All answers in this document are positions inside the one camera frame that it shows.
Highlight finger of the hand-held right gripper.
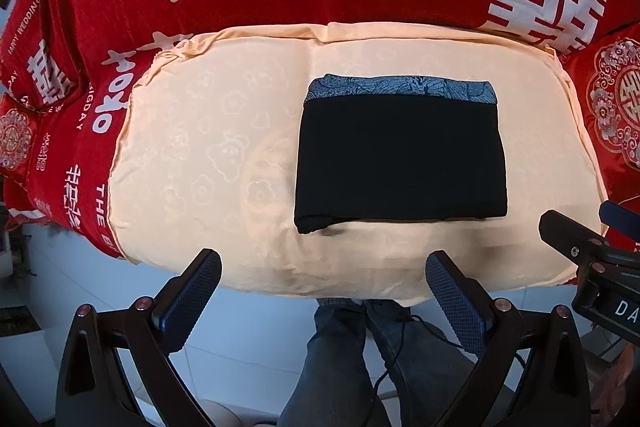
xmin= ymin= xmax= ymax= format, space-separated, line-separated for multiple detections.
xmin=599 ymin=201 xmax=640 ymax=242
xmin=538 ymin=209 xmax=617 ymax=269

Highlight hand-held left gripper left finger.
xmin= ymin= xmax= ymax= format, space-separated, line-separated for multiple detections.
xmin=55 ymin=248 xmax=223 ymax=427

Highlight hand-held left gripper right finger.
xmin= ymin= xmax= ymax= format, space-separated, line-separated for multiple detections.
xmin=425 ymin=251 xmax=594 ymax=427

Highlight black pants with blue waistband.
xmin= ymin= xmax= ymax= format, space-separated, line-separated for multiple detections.
xmin=293 ymin=73 xmax=509 ymax=235

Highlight person's right leg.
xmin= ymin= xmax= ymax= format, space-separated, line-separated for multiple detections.
xmin=366 ymin=301 xmax=477 ymax=410

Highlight person's leg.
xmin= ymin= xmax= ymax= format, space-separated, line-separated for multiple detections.
xmin=366 ymin=301 xmax=477 ymax=410
xmin=282 ymin=302 xmax=392 ymax=427

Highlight red embroidered pillow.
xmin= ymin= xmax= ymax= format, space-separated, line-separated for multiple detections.
xmin=0 ymin=94 xmax=40 ymax=178
xmin=565 ymin=24 xmax=640 ymax=188

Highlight peach cloth sheet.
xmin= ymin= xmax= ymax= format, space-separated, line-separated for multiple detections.
xmin=107 ymin=22 xmax=609 ymax=309

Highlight person's left leg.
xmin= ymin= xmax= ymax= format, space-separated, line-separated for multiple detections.
xmin=282 ymin=302 xmax=392 ymax=427

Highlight black cable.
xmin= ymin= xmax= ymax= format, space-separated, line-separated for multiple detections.
xmin=366 ymin=307 xmax=427 ymax=427

